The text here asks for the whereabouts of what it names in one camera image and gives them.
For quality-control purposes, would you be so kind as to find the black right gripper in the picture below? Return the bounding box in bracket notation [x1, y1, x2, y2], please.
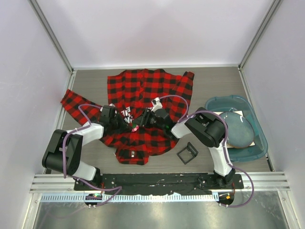
[132, 108, 165, 131]

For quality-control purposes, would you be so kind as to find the pink white flower brooch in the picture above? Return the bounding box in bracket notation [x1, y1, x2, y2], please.
[132, 126, 139, 132]

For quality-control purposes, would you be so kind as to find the red black plaid shirt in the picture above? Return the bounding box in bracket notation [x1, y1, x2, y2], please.
[60, 68, 195, 166]

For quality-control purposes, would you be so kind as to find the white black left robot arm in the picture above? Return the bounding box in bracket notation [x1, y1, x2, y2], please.
[42, 104, 132, 190]

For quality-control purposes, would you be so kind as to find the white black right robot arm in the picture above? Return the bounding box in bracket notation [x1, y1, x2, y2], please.
[132, 107, 235, 188]

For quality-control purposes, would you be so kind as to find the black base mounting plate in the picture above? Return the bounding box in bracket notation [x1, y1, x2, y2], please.
[73, 172, 245, 194]

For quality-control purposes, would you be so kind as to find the teal plastic bin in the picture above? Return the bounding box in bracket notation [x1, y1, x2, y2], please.
[205, 95, 268, 162]

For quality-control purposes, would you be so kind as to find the blue round ceramic plate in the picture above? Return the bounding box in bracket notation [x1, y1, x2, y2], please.
[218, 111, 255, 149]

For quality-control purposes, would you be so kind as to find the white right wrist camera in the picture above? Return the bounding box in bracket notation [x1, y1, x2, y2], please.
[152, 97, 163, 112]

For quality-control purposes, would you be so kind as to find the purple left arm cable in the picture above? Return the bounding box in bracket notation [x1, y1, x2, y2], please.
[62, 104, 123, 208]

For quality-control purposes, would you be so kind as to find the small black square frame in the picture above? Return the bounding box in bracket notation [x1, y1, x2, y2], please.
[177, 142, 199, 165]

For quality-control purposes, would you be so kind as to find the aluminium front rail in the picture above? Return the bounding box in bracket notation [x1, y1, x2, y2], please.
[30, 172, 290, 195]

